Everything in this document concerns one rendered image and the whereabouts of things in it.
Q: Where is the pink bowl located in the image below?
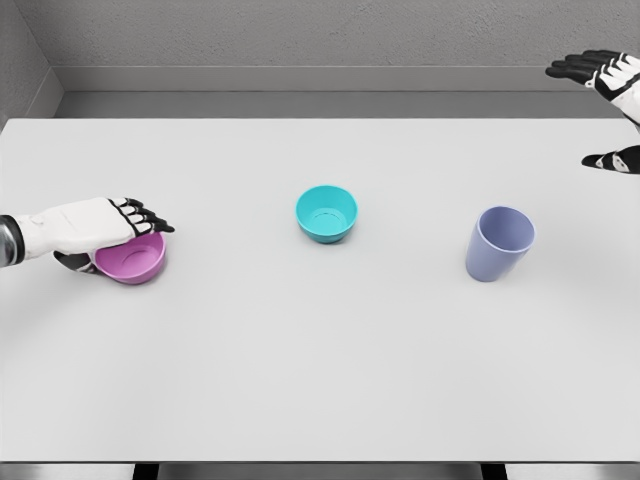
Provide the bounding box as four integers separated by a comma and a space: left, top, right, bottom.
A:
93, 231, 168, 286

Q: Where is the lavender cup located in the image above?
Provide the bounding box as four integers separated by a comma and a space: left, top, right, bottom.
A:
465, 205, 537, 285

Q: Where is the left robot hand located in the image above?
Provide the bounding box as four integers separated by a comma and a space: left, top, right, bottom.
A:
46, 196, 176, 275

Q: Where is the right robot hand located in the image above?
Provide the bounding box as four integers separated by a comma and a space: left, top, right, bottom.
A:
544, 49, 640, 176

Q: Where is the teal bowl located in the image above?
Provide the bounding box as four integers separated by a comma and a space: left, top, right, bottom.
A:
294, 185, 360, 246

